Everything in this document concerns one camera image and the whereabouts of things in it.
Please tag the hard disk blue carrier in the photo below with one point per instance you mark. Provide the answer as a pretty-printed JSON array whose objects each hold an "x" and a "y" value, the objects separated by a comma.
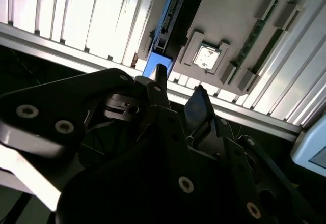
[{"x": 158, "y": 63}]

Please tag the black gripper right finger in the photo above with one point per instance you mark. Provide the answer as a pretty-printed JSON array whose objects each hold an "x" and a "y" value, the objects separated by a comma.
[{"x": 237, "y": 157}]

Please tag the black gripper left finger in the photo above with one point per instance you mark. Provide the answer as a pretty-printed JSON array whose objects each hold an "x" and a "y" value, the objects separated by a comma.
[{"x": 51, "y": 107}]

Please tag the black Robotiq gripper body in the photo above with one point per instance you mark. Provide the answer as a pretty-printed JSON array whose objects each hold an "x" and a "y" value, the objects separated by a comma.
[{"x": 127, "y": 196}]

